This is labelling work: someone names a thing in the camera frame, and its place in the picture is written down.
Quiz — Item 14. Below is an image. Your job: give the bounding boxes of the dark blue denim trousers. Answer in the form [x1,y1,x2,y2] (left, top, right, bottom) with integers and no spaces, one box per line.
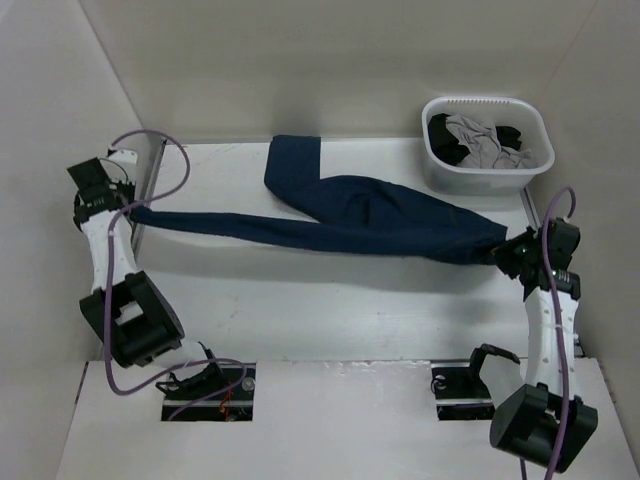
[130,135,507,265]

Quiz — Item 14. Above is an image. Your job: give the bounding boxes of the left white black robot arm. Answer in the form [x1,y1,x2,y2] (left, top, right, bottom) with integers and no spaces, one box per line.
[68,158,225,399]

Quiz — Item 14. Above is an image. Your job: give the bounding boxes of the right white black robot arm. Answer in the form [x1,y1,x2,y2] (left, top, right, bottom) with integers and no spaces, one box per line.
[463,218,598,476]

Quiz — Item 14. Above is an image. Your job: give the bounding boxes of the white plastic laundry basket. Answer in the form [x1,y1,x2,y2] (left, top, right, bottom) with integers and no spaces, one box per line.
[421,97,555,195]

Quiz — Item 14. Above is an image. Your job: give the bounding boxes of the grey crumpled garment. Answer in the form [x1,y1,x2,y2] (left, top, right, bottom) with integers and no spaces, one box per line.
[445,115,538,170]

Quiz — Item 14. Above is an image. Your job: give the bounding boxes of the black garment in basket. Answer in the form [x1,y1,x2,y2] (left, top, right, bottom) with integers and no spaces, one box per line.
[427,113,524,166]

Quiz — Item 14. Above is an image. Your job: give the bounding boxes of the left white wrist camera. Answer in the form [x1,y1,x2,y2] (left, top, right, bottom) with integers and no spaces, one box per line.
[106,148,139,183]

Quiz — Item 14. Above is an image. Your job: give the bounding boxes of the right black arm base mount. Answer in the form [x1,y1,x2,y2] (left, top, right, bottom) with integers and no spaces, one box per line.
[430,343,520,421]

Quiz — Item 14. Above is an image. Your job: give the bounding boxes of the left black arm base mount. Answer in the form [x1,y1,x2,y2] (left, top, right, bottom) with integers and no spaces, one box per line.
[155,362,257,422]

